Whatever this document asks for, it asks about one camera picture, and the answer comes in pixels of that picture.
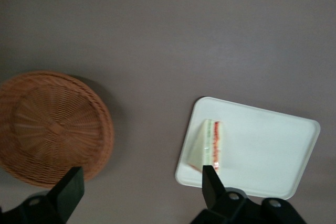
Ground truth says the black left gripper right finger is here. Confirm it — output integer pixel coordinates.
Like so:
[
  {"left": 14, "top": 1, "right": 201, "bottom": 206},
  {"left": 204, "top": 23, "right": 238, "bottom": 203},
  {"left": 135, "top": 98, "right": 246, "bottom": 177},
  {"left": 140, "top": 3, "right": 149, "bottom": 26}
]
[{"left": 201, "top": 164, "right": 249, "bottom": 217}]

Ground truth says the round brown wicker basket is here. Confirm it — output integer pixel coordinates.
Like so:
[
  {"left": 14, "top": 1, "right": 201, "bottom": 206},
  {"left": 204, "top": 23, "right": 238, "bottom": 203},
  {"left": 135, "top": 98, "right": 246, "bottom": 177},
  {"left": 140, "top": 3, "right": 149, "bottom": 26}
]
[{"left": 0, "top": 70, "right": 115, "bottom": 189}]

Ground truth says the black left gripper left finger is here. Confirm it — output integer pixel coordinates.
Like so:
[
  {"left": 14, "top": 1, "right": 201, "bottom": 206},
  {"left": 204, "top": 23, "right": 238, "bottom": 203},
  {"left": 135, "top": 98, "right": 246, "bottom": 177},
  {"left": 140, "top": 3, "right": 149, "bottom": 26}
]
[{"left": 20, "top": 166, "right": 86, "bottom": 224}]

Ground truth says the triangular white bread sandwich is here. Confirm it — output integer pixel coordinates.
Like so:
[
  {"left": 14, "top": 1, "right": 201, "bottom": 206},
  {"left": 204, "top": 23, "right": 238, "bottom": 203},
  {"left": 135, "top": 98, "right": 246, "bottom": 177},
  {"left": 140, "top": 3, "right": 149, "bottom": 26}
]
[{"left": 186, "top": 119, "right": 226, "bottom": 176}]

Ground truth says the beige rectangular tray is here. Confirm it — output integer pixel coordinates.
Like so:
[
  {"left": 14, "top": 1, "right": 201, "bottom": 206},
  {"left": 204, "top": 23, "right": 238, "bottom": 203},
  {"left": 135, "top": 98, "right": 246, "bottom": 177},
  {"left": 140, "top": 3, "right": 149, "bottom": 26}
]
[{"left": 174, "top": 95, "right": 322, "bottom": 201}]

